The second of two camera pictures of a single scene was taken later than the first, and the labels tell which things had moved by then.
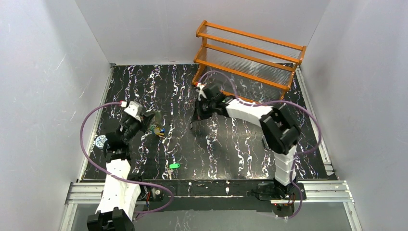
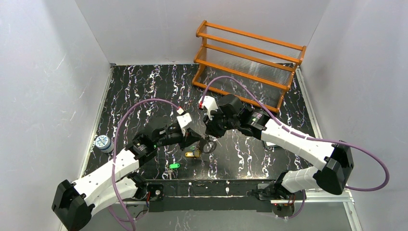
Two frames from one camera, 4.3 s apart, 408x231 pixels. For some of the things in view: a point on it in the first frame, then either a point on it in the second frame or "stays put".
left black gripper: x=144 y=119 -> x=188 y=136
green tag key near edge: x=174 y=165 stays put
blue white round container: x=100 y=141 stays put
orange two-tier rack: x=245 y=66 stays put
